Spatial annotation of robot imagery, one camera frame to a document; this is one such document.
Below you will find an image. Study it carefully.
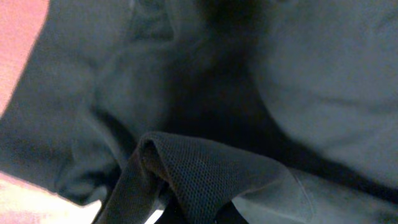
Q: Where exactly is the plain black t-shirt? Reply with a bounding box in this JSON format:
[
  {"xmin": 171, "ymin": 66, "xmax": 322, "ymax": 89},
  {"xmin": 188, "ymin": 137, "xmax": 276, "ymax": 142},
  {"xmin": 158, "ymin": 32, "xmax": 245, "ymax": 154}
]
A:
[{"xmin": 1, "ymin": 0, "xmax": 397, "ymax": 223}]

